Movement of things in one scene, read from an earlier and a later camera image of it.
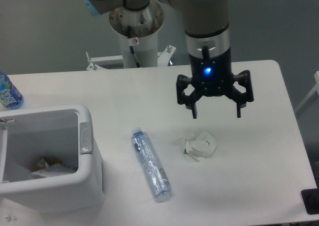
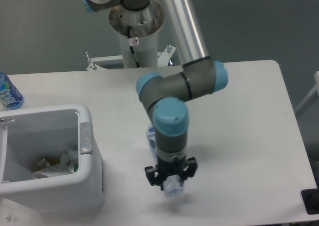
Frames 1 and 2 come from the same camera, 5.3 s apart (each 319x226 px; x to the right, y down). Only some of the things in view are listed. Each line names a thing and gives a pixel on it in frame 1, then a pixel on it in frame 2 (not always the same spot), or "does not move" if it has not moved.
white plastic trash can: (64, 132) does not move
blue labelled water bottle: (10, 98) does not move
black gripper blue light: (213, 77) → (176, 168)
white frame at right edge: (315, 88) does not move
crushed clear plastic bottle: (151, 165) → (173, 185)
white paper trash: (202, 146) → (66, 158)
